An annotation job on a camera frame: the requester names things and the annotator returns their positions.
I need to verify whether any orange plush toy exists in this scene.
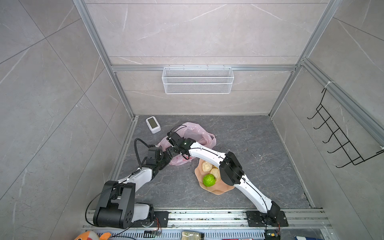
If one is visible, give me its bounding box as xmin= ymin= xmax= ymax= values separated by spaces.
xmin=75 ymin=231 xmax=112 ymax=240

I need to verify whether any aluminium mounting rail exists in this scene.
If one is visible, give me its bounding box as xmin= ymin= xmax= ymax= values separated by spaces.
xmin=81 ymin=209 xmax=338 ymax=240

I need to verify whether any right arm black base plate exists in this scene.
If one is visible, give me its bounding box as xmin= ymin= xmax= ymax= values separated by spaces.
xmin=246 ymin=211 xmax=289 ymax=227

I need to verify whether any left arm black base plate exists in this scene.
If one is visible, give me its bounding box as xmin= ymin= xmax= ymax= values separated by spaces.
xmin=131 ymin=211 xmax=170 ymax=228

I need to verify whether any pink scalloped plastic bowl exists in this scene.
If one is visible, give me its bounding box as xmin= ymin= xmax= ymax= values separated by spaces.
xmin=195 ymin=159 xmax=235 ymax=195

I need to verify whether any black wire hook rack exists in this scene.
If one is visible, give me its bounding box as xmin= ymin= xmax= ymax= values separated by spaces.
xmin=307 ymin=88 xmax=384 ymax=169

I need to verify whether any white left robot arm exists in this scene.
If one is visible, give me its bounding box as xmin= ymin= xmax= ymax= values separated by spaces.
xmin=93 ymin=147 xmax=178 ymax=229

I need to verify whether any pink plastic bag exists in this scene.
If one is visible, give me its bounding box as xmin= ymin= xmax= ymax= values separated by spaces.
xmin=170 ymin=122 xmax=217 ymax=166

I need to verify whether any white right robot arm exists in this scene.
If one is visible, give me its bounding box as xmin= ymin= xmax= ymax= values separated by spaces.
xmin=167 ymin=132 xmax=288 ymax=227

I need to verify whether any small white digital clock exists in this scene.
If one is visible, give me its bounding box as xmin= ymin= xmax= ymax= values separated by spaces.
xmin=146 ymin=116 xmax=161 ymax=134

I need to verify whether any beige fake potato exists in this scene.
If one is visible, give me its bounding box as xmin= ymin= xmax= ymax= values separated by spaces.
xmin=201 ymin=161 xmax=214 ymax=173

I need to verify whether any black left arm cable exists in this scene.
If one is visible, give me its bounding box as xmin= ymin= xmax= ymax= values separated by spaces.
xmin=133 ymin=137 xmax=151 ymax=170

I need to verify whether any white wire mesh basket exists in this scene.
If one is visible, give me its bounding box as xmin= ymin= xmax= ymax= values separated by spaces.
xmin=162 ymin=67 xmax=235 ymax=95

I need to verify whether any green fake fruit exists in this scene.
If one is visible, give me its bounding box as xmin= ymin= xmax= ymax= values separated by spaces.
xmin=203 ymin=174 xmax=216 ymax=188

